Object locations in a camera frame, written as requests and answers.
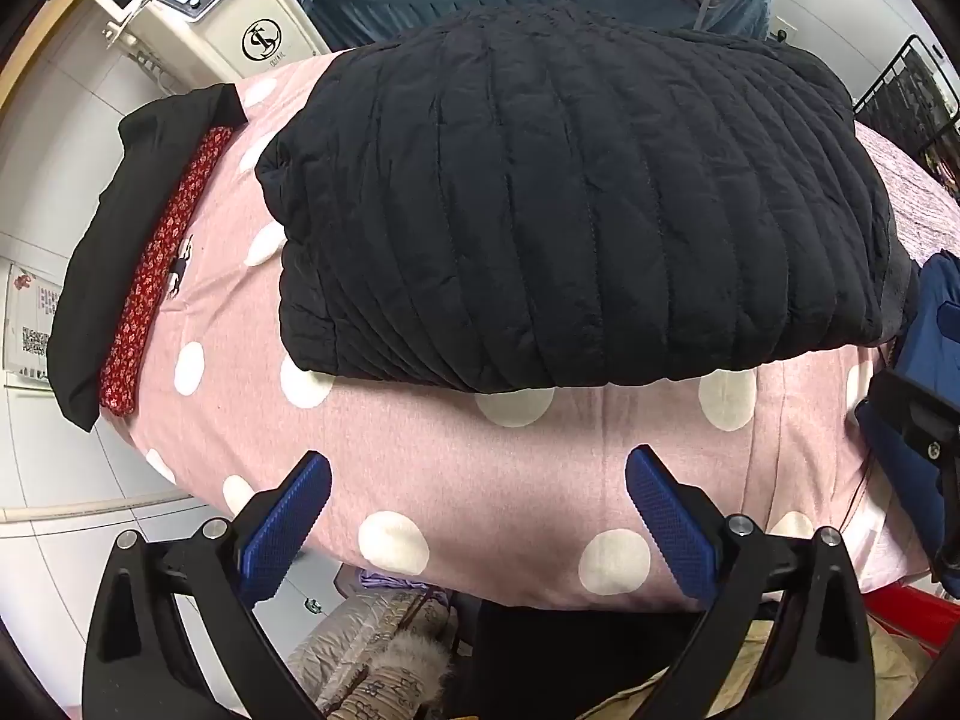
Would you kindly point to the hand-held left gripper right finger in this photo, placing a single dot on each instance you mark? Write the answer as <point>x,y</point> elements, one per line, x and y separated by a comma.
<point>671,525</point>

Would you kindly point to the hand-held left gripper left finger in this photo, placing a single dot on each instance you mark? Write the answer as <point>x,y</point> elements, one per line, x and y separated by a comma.
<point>289,521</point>

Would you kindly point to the black quilted jacket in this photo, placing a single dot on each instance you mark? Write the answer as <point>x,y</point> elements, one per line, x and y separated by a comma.
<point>562,202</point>

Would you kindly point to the navy blue garment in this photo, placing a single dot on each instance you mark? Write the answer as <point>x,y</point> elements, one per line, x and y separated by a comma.
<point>941,315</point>

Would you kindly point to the pink polka dot blanket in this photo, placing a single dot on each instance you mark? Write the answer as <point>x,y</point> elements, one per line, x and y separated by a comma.
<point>375,450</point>

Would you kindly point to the beige quilted coat with fur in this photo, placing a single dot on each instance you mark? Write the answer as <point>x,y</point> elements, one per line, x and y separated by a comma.
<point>375,652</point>

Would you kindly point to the beige cloth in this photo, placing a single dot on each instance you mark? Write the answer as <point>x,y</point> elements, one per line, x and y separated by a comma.
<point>757,675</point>

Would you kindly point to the red plastic object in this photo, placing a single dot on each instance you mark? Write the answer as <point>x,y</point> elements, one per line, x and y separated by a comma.
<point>919,607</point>

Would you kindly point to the lilac knit blanket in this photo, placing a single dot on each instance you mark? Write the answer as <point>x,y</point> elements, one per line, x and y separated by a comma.
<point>911,187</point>

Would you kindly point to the black garment with red trim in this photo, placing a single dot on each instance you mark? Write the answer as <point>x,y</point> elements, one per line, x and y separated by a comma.
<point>97,277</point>

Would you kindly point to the black metal rack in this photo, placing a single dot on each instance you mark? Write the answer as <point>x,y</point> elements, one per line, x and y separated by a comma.
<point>911,86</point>

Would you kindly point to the white appliance with screen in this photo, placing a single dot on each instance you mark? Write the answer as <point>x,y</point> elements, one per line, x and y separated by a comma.
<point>225,30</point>

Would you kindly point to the wall poster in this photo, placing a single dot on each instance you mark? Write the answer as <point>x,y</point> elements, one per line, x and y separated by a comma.
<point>30,322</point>

